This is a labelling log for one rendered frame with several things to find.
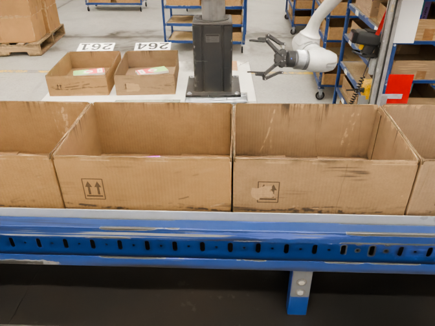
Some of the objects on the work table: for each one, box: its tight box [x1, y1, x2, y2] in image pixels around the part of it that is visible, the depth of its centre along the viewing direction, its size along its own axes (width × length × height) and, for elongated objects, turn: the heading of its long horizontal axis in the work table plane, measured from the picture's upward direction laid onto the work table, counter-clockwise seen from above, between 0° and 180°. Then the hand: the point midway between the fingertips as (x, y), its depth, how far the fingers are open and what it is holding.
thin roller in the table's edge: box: [186, 98, 247, 100], centre depth 191 cm, size 2×28×2 cm, turn 91°
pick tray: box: [113, 50, 179, 96], centre depth 208 cm, size 28×38×10 cm
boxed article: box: [135, 66, 169, 75], centre depth 218 cm, size 8×16×2 cm, turn 116°
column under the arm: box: [185, 14, 241, 97], centre depth 194 cm, size 26×26×33 cm
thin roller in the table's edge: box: [186, 100, 247, 104], centre depth 189 cm, size 2×28×2 cm, turn 91°
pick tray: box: [45, 50, 122, 96], centre depth 207 cm, size 28×38×10 cm
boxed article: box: [73, 68, 105, 76], centre depth 217 cm, size 8×16×2 cm, turn 107°
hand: (251, 56), depth 182 cm, fingers open, 13 cm apart
